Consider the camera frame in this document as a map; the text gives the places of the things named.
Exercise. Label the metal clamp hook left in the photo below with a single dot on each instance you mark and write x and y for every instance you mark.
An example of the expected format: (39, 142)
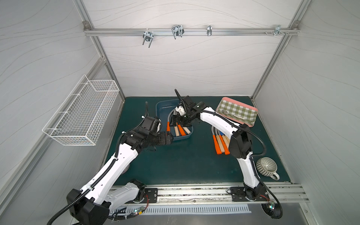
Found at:
(147, 37)

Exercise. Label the blue plastic storage box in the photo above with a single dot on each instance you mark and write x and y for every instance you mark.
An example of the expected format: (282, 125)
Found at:
(165, 111)

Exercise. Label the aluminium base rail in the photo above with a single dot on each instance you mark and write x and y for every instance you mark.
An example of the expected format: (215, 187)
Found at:
(208, 193)

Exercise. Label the pink tray with checkered cloth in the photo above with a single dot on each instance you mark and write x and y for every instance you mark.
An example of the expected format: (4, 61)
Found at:
(237, 111)

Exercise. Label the white wire basket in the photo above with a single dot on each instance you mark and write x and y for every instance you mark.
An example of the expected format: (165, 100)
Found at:
(81, 117)

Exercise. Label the grey ribbed mug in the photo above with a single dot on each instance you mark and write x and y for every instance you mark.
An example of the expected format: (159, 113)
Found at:
(267, 167)

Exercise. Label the white vent strip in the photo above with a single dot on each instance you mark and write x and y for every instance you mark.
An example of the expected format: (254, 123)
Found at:
(209, 209)

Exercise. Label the metal clamp hook middle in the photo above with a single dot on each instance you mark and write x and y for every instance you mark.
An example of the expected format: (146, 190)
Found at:
(177, 31)

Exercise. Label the aluminium crossbar rail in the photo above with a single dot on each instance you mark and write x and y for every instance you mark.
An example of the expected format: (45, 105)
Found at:
(195, 32)

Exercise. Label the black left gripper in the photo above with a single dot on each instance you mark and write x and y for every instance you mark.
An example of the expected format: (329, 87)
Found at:
(165, 138)

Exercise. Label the metal clamp hook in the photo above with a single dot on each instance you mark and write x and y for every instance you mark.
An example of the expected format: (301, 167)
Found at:
(277, 32)
(147, 37)
(177, 31)

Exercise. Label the metal ring hook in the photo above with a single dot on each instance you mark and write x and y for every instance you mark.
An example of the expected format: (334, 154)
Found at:
(209, 30)

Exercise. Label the metal clamp hook right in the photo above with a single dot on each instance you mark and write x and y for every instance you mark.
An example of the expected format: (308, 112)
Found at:
(277, 32)

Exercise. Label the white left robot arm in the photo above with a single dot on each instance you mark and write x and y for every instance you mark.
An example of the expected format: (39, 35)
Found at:
(93, 203)

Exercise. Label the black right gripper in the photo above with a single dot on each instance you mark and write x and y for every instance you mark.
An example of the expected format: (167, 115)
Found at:
(182, 117)

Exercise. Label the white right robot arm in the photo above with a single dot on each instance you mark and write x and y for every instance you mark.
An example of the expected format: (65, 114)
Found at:
(244, 144)

